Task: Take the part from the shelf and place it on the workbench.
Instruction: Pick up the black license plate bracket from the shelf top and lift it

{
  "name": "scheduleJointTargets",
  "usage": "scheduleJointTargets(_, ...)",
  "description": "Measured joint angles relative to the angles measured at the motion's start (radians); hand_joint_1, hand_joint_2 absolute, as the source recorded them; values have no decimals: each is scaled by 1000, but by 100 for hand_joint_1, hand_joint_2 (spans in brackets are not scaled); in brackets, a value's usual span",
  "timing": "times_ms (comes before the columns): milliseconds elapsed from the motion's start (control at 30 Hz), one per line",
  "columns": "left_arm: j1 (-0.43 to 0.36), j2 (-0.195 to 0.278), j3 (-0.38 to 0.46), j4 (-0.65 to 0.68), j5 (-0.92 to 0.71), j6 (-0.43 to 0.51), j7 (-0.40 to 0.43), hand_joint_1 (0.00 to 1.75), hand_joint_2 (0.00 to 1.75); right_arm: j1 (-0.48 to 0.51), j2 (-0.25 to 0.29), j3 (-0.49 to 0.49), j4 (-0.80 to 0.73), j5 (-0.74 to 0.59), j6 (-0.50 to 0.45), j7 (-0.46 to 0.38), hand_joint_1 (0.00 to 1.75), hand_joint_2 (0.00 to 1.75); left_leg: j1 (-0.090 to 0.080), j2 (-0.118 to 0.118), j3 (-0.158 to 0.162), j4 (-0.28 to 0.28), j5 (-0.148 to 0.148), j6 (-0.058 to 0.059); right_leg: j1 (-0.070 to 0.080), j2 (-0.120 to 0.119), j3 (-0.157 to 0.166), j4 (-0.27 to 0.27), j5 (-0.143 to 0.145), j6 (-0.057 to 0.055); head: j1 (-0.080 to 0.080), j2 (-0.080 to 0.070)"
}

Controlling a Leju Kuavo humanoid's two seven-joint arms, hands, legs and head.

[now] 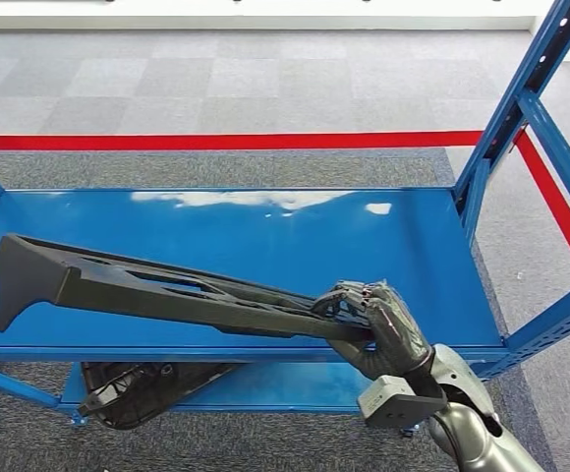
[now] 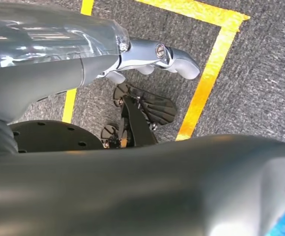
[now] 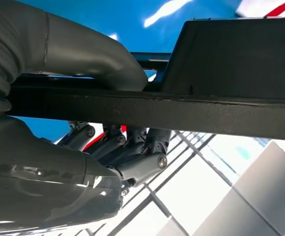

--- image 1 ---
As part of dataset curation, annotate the blue metal shelf rack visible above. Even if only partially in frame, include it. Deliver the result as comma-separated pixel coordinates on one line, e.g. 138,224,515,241
0,0,570,432

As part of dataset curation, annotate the black plastic bracket part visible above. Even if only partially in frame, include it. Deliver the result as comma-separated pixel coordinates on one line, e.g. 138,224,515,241
0,233,377,345

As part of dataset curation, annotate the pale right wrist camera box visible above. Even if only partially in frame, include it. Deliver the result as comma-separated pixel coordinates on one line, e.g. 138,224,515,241
357,375,448,430

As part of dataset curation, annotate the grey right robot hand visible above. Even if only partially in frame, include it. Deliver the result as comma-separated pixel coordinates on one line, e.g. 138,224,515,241
312,279,433,383

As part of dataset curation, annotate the red floor tape line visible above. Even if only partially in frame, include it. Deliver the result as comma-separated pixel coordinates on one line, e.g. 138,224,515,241
514,130,570,278

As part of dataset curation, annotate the black plastic panel part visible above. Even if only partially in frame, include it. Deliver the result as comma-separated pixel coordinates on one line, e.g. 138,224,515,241
77,361,239,432

